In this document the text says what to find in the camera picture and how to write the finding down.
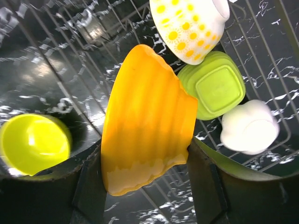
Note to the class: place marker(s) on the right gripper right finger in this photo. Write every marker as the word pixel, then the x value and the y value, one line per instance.
pixel 227 192

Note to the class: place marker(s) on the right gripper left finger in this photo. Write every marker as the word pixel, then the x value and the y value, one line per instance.
pixel 69 193

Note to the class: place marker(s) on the lime yellow round bowl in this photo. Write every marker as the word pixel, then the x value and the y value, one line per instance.
pixel 32 143

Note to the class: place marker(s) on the white square bowl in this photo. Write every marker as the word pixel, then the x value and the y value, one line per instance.
pixel 249 128

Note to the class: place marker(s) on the yellow bottom bowl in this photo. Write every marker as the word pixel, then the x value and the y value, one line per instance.
pixel 149 123

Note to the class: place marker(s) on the patterned bowl green outside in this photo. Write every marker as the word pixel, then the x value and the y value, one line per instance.
pixel 216 83

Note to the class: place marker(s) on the teal patterned yellow bowl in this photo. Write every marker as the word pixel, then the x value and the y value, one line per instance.
pixel 190 28

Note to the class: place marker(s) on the marble patterned table mat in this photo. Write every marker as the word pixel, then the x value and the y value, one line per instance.
pixel 88 43

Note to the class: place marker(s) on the wire dish rack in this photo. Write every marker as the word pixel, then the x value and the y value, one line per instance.
pixel 36 21

